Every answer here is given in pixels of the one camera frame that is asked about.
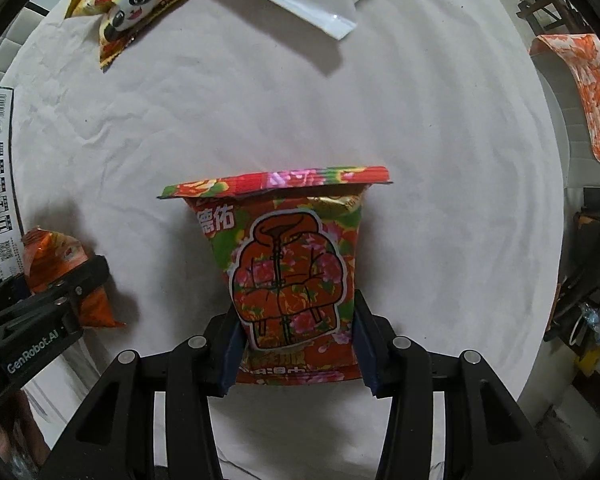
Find floral jacket print snack bag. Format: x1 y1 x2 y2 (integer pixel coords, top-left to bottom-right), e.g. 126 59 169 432
156 165 394 386

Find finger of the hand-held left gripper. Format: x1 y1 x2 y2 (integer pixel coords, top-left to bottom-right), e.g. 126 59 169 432
10 255 112 331

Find cluttered dark shelf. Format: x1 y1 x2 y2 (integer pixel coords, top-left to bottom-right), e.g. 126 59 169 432
544 186 600 361

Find small orange snack packet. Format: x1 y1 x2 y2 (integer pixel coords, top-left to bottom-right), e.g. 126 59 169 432
21 227 127 330

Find orange floral cloth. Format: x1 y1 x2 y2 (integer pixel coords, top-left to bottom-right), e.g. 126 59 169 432
529 33 600 165

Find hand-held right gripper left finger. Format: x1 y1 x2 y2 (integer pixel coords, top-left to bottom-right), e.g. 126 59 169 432
51 305 244 480

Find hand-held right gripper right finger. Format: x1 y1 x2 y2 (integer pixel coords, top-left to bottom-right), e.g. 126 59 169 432
353 290 546 480

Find panda print snack bag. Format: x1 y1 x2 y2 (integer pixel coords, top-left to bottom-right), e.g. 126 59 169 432
64 0 207 74

